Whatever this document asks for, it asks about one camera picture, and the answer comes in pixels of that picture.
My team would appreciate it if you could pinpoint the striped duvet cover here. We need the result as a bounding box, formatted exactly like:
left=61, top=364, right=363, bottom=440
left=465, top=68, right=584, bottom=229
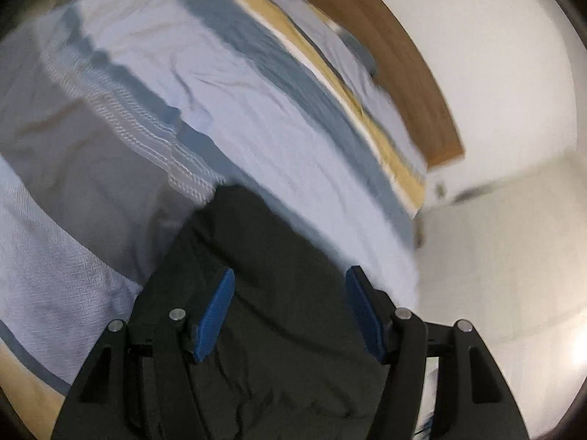
left=1, top=0, right=426, bottom=439

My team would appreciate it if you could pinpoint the wooden headboard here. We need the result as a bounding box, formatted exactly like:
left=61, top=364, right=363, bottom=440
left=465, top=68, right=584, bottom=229
left=307, top=0, right=464, bottom=168

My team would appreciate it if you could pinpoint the black puffer jacket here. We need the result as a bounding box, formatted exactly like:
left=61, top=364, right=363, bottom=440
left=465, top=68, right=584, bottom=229
left=130, top=186, right=387, bottom=439

